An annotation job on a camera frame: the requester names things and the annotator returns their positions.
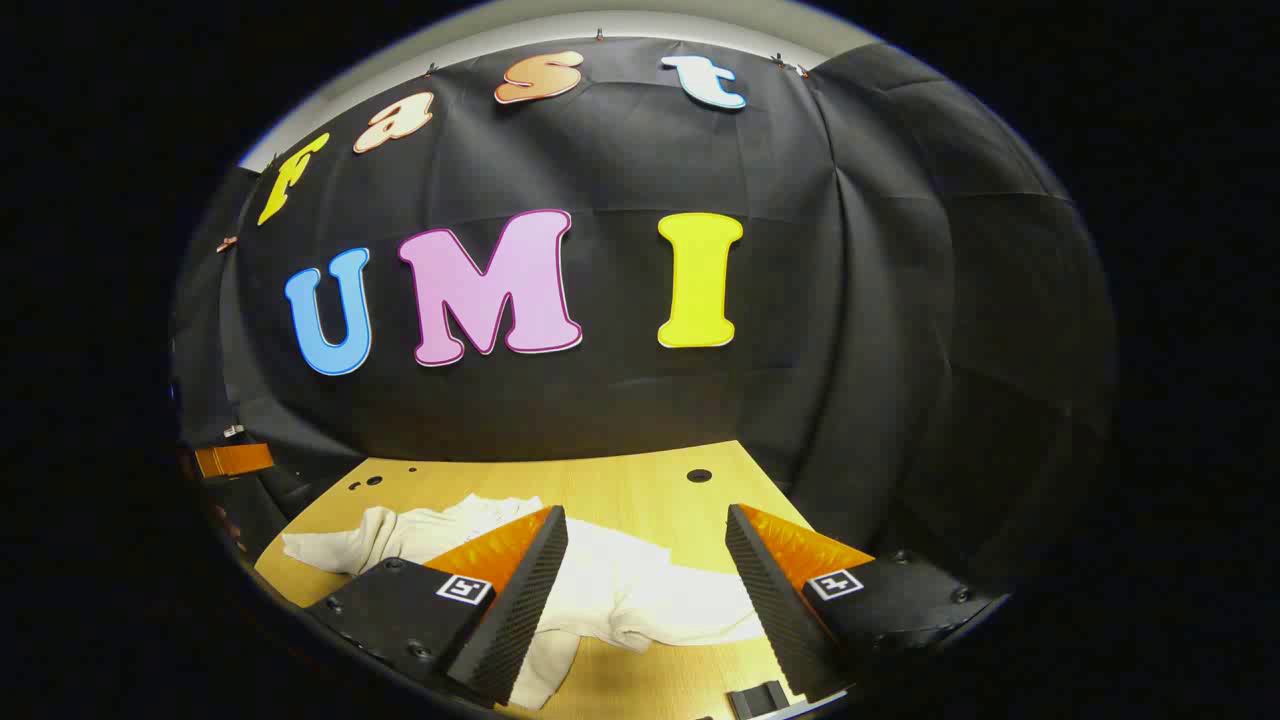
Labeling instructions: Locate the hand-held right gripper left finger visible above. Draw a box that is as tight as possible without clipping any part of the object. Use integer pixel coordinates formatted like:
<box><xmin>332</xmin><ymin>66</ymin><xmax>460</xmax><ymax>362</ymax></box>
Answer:
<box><xmin>303</xmin><ymin>505</ymin><xmax>569</xmax><ymax>708</ymax></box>

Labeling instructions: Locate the cream zip-up sweater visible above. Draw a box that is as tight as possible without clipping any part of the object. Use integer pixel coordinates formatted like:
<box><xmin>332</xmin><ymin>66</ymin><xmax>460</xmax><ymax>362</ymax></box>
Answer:
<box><xmin>282</xmin><ymin>493</ymin><xmax>769</xmax><ymax>711</ymax></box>

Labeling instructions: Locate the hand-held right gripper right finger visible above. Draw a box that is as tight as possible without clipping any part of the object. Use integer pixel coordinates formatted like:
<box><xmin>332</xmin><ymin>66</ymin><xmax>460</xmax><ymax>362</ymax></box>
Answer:
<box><xmin>725</xmin><ymin>503</ymin><xmax>1004</xmax><ymax>703</ymax></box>

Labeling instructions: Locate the black backdrop cloth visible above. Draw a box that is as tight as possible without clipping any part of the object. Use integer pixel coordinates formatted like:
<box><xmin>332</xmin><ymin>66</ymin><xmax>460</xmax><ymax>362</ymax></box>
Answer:
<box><xmin>170</xmin><ymin>35</ymin><xmax>1116</xmax><ymax>601</ymax></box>

